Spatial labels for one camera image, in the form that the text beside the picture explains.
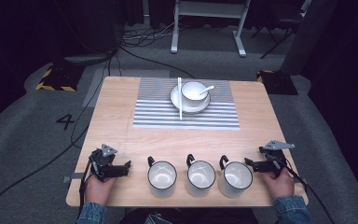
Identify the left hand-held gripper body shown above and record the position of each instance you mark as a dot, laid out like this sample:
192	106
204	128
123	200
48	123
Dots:
103	161

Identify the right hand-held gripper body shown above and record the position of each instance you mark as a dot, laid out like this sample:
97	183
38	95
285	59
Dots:
275	160

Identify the person's right hand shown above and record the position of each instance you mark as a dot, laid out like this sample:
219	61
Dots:
279	185

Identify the person's left hand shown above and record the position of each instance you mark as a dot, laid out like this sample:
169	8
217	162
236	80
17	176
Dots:
99	189

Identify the white mug black rim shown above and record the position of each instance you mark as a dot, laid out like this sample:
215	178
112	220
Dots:
162	179
235	179
200	177

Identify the striped grey placemat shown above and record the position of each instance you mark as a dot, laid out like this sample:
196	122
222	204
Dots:
155	112

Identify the white plate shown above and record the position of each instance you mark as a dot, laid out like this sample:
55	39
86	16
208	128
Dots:
199	108

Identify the white spoon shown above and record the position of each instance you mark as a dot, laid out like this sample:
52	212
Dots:
207	90

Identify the white chopstick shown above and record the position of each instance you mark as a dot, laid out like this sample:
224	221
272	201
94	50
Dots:
181	93
178	93

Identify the white bowl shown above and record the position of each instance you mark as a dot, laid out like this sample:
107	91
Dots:
192	91

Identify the black tripod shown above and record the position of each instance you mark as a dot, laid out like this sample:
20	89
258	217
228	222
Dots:
276	34

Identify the grey column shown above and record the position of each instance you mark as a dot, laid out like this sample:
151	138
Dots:
310	34

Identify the white metal stand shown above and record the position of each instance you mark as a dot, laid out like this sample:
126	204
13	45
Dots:
208	9

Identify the grey table bracket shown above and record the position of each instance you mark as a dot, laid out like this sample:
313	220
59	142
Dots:
73	178
303	182

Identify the black yellow striped base plate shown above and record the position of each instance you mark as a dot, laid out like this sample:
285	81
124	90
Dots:
276	82
59	79

